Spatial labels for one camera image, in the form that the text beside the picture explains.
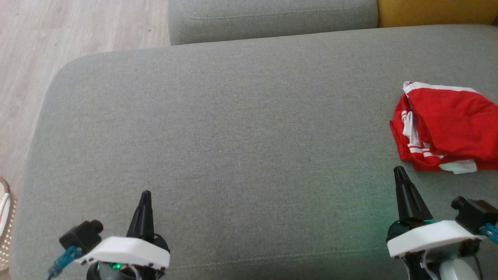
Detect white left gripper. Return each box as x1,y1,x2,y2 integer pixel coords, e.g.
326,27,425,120
74,190,171,270

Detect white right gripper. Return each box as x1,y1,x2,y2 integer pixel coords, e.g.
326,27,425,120
386,166,485,259

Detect red shorts with white trim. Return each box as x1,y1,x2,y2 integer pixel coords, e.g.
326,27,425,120
402,81,498,172

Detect grey sofa seat cushion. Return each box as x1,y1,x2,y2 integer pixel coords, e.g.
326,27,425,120
10,24,498,280

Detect woven beige basket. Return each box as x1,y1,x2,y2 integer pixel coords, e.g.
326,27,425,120
0,177,18,273

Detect yellow cushion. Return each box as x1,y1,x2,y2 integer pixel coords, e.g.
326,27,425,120
376,0,498,28

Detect grey sofa back cushion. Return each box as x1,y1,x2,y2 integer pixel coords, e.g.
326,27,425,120
168,0,379,46

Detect black right cable, blue plug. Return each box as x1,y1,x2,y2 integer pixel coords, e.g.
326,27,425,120
472,223,498,280

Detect black cable, blue plug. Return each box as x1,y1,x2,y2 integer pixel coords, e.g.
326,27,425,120
472,223,498,280
47,245,82,280

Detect black left cable, blue plug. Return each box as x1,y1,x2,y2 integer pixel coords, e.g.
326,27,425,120
47,245,82,280

